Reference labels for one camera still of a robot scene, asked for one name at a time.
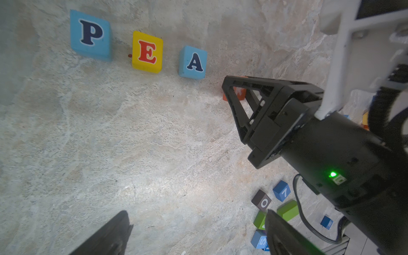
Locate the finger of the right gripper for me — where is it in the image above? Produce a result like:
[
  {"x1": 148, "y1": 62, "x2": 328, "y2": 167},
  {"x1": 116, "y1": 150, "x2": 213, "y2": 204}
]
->
[
  {"x1": 230, "y1": 89, "x2": 282, "y2": 145},
  {"x1": 222, "y1": 75, "x2": 324, "y2": 96}
]

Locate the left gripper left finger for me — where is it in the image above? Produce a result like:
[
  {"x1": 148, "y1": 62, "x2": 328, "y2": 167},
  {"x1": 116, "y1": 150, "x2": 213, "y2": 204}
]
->
[{"x1": 70, "y1": 210, "x2": 133, "y2": 255}]

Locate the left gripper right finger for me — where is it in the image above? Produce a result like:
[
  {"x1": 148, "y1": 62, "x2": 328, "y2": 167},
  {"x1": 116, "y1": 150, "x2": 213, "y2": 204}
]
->
[{"x1": 265, "y1": 210, "x2": 324, "y2": 255}]

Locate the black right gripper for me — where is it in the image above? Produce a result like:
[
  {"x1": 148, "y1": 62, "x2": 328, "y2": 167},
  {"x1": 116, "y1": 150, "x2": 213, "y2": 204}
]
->
[{"x1": 248, "y1": 98, "x2": 408, "y2": 255}]

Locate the red R block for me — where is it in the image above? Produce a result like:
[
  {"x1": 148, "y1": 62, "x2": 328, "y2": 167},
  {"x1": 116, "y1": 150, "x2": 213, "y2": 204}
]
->
[{"x1": 233, "y1": 87, "x2": 246, "y2": 101}]

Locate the blue A block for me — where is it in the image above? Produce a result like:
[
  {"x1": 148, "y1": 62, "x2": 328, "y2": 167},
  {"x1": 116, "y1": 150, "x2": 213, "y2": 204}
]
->
[{"x1": 178, "y1": 46, "x2": 208, "y2": 80}]

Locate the yellow E block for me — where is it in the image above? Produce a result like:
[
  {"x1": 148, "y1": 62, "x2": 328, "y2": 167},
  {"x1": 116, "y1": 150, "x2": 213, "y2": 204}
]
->
[{"x1": 132, "y1": 31, "x2": 164, "y2": 74}]

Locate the light blue P block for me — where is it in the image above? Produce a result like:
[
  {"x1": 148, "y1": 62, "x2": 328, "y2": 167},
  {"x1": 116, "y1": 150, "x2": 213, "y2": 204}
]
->
[{"x1": 70, "y1": 10, "x2": 112, "y2": 62}]

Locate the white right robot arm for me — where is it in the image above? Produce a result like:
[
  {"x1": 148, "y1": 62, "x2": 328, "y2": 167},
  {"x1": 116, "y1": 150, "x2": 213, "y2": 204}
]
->
[{"x1": 222, "y1": 1, "x2": 408, "y2": 255}]

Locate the light blue S block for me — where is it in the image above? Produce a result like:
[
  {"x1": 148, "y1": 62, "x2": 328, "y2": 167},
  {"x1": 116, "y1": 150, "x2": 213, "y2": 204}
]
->
[{"x1": 251, "y1": 229, "x2": 267, "y2": 250}]

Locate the green rectangular block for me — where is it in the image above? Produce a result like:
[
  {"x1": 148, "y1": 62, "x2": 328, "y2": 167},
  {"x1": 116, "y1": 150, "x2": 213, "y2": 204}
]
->
[{"x1": 276, "y1": 200, "x2": 299, "y2": 222}]

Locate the green 2 block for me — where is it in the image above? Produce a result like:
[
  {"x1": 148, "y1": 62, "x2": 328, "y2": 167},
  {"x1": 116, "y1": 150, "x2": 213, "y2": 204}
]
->
[{"x1": 254, "y1": 210, "x2": 266, "y2": 230}]

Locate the black O block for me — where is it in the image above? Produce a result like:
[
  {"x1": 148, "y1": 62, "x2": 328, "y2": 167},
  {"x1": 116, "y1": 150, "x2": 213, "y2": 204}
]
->
[{"x1": 251, "y1": 190, "x2": 272, "y2": 212}]

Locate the blue W block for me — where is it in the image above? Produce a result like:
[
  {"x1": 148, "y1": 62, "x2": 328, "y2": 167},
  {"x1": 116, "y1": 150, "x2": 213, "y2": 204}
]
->
[{"x1": 320, "y1": 215, "x2": 334, "y2": 230}]

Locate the blue 7 block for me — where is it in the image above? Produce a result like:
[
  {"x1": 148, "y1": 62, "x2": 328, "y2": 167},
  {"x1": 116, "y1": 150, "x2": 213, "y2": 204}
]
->
[{"x1": 273, "y1": 181, "x2": 291, "y2": 202}]

